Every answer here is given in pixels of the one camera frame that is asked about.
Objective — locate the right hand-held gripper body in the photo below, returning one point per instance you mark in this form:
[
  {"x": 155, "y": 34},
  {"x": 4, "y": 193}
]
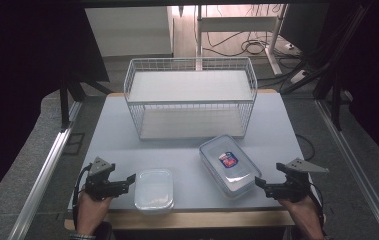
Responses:
[{"x": 293, "y": 190}]

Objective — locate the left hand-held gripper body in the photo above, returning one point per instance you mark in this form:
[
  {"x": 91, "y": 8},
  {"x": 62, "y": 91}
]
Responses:
[{"x": 102, "y": 188}]

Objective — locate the small translucent plastic container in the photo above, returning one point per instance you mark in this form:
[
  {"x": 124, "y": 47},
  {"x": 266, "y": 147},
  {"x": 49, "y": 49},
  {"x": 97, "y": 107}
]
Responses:
[{"x": 153, "y": 190}]

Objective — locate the large clear labelled plastic container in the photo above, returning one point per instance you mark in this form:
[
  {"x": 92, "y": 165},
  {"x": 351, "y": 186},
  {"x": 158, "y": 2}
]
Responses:
[{"x": 230, "y": 175}]

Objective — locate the person's left hand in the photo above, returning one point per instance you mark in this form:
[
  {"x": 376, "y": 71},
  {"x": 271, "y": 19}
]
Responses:
[{"x": 90, "y": 213}]

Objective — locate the person's right hand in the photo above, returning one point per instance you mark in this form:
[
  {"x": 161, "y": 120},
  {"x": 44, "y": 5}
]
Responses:
[{"x": 308, "y": 215}]

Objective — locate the black metal stand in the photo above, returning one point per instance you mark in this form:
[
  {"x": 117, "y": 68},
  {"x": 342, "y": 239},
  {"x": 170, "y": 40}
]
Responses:
[
  {"x": 336, "y": 100},
  {"x": 65, "y": 106}
]

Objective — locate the white power strip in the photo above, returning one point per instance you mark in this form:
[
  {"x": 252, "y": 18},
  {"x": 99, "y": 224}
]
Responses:
[{"x": 298, "y": 76}]

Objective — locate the black curtain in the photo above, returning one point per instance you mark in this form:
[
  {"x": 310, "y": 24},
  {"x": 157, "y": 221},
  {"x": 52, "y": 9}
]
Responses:
[
  {"x": 373, "y": 73},
  {"x": 17, "y": 66}
]

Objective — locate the white cabinet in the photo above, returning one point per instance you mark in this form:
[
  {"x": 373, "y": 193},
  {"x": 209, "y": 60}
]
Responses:
[{"x": 127, "y": 31}]

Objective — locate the dark monitor panel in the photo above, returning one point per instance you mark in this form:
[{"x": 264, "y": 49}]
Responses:
[{"x": 303, "y": 26}]

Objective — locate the aluminium floor rail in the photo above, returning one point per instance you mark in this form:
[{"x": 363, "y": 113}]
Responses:
[
  {"x": 353, "y": 160},
  {"x": 48, "y": 160}
]

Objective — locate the white metal desk frame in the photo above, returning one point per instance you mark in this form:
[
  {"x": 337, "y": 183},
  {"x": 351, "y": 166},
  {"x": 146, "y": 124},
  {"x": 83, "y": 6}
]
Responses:
[{"x": 237, "y": 24}]

